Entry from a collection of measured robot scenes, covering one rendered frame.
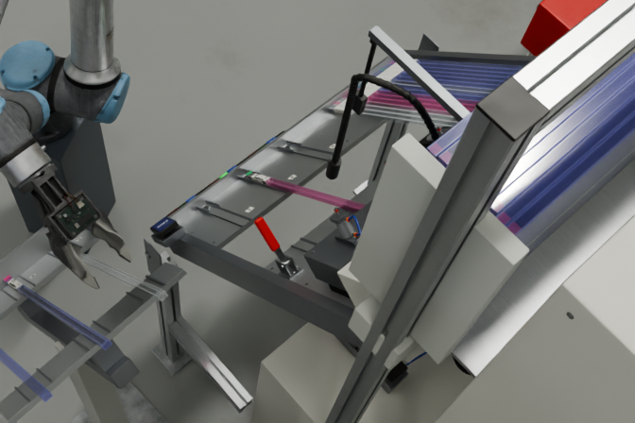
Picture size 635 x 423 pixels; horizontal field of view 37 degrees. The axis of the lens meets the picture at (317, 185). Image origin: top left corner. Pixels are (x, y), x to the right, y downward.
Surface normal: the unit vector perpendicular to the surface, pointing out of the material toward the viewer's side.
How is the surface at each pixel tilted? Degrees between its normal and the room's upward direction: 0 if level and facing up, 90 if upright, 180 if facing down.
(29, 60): 8
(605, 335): 90
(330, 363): 0
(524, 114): 0
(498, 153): 90
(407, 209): 90
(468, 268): 90
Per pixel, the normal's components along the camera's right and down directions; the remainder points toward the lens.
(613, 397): -0.73, 0.57
